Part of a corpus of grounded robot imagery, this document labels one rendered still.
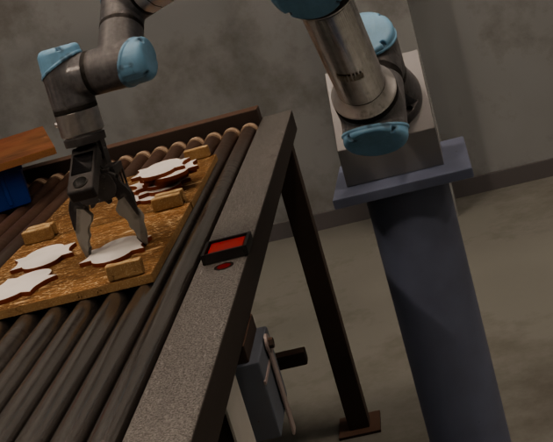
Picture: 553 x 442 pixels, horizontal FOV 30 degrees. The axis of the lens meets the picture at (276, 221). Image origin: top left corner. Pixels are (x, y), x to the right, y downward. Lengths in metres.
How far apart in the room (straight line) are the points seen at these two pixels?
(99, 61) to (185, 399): 0.71
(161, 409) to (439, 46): 3.72
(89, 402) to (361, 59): 0.73
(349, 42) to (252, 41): 3.17
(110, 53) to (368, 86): 0.42
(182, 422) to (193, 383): 0.10
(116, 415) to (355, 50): 0.74
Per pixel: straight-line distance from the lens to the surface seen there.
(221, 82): 4.85
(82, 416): 1.25
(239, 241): 1.68
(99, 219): 2.11
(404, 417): 3.02
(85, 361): 1.43
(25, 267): 1.90
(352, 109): 1.78
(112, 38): 1.75
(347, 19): 1.61
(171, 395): 1.22
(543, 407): 2.92
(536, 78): 4.83
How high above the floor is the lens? 1.38
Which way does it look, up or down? 15 degrees down
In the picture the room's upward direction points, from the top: 16 degrees counter-clockwise
